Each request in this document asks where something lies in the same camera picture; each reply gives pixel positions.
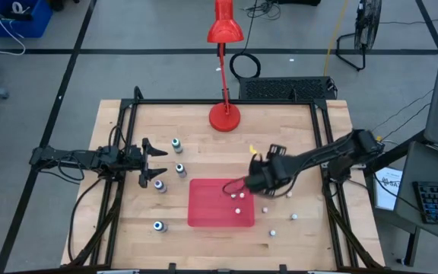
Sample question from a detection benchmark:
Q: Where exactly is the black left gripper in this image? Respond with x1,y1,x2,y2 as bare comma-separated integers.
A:
118,137,169,190

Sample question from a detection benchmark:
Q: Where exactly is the black perforated metal case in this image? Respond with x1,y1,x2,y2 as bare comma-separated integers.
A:
237,75,338,101

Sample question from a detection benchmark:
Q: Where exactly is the large green food coloring bottle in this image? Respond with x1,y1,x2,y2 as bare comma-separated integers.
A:
170,137,184,155

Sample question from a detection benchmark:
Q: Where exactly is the white floor cable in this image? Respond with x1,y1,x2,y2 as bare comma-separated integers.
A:
0,0,27,56

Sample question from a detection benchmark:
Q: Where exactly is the black cable bundle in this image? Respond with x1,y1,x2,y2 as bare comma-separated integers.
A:
243,0,283,21

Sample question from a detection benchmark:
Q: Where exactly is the red translucent plastic bin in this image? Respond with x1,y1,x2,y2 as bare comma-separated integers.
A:
186,177,256,228

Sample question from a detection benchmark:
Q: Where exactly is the grey computer desk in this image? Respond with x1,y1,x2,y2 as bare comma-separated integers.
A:
393,141,438,267

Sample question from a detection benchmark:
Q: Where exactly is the black power cable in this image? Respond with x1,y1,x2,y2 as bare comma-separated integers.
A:
66,177,104,263

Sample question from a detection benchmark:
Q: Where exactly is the red desk lamp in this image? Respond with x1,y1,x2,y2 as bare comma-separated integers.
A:
206,0,245,133

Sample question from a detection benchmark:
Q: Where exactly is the black aluminium table frame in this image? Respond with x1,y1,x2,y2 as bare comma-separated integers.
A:
61,85,387,274

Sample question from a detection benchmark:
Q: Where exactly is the blue plastic storage bin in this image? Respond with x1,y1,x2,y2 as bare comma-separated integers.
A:
0,0,54,39

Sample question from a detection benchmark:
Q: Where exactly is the black floor fan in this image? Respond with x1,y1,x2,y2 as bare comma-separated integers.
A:
335,0,383,72

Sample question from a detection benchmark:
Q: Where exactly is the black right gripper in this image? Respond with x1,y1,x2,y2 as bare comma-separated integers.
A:
243,143,294,198

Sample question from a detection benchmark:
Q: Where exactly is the thin black floor cable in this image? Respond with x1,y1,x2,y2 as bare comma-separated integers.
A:
392,103,432,141
381,88,436,132

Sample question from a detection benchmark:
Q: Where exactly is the black backlit keyboard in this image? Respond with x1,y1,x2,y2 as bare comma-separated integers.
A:
411,180,438,225

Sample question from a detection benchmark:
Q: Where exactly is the black coiled cable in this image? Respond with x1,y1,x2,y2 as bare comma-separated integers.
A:
228,51,262,80

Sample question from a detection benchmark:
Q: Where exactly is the white paper sheet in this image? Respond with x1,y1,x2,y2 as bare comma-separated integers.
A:
373,166,405,212

